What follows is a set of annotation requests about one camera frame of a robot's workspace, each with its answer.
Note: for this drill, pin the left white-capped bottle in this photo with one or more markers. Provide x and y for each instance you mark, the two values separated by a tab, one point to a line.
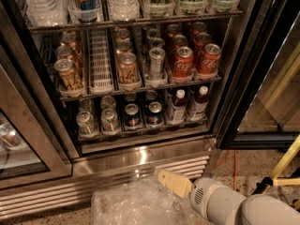
176	108

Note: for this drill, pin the coca-cola can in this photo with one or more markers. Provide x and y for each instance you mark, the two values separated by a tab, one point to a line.
195	29
209	59
182	62
172	30
199	41
176	42

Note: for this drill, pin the middle slim silver can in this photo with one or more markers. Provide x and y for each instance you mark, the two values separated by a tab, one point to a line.
155	42

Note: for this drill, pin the middle left gold can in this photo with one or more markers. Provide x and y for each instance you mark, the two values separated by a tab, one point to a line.
65	51

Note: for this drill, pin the rear slim silver can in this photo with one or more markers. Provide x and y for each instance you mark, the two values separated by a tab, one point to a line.
153	33

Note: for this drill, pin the slim silver can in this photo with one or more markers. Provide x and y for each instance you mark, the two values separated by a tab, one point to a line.
153	33
155	42
156	62

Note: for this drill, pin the rear left gold can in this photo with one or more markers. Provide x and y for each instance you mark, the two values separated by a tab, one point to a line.
71	39

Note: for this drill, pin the front centre gold can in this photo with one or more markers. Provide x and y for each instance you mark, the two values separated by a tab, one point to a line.
128	72

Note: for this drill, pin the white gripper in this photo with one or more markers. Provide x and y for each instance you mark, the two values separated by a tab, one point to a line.
202	193

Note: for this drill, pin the middle left coca-cola can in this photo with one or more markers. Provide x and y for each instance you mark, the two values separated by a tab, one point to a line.
176	42

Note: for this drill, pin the yellow wheeled stand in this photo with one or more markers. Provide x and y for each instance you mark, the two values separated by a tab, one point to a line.
281	175

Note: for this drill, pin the open glass fridge door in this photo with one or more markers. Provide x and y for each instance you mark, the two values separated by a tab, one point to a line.
261	102

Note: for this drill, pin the front right pepsi can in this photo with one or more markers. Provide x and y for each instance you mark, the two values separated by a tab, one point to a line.
154	114

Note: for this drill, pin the red bull can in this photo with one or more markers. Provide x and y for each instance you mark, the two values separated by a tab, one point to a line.
87	9

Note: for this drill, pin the pepsi can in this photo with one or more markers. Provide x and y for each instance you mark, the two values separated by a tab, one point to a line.
132	115
150	96
130	98
154	114

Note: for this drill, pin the rear right coca-cola can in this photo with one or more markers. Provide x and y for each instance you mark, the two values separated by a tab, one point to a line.
195	29

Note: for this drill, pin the empty white can tray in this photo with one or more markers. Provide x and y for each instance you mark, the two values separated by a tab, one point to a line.
100	72

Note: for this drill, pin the front right coca-cola can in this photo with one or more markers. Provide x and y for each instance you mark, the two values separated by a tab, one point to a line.
209	59

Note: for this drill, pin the middle centre gold can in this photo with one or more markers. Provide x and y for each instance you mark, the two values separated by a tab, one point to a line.
123	47

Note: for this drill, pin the front left gold can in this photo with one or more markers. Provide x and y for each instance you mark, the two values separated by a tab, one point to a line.
69	75

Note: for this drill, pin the front left coca-cola can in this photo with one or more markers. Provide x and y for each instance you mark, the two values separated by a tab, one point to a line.
182	62

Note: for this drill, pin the front left pepsi can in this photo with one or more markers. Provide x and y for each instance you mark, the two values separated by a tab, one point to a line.
132	115

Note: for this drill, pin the clear plastic bottle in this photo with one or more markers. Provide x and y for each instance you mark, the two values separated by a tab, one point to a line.
42	13
123	10

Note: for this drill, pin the white-capped bottle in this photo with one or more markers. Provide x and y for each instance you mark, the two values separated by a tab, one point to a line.
197	105
176	108

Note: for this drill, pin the middle right coca-cola can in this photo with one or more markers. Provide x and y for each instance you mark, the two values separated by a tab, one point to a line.
199	41

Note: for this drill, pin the gold can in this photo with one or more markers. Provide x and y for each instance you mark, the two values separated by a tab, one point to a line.
65	51
128	72
71	39
122	35
69	75
123	47

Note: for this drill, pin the rear right pepsi can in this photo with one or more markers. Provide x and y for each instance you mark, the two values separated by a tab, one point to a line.
150	96

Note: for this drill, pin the right white-capped bottle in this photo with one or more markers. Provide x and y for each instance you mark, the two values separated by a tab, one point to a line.
197	105

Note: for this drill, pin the left clear plastic bottle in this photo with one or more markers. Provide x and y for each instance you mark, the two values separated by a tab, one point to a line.
42	13

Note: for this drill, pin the front left silver can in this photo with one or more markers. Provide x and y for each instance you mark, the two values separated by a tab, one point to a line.
86	123

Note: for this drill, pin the rear left coca-cola can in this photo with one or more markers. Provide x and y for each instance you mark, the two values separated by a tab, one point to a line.
172	30

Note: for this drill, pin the rear centre gold can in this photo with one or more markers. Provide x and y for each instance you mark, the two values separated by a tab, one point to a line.
122	35

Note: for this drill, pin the front slim silver can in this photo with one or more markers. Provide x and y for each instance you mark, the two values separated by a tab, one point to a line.
156	62

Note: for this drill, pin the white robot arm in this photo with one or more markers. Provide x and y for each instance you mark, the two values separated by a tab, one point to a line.
222	205

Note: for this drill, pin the rear left pepsi can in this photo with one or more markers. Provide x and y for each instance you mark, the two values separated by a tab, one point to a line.
130	98

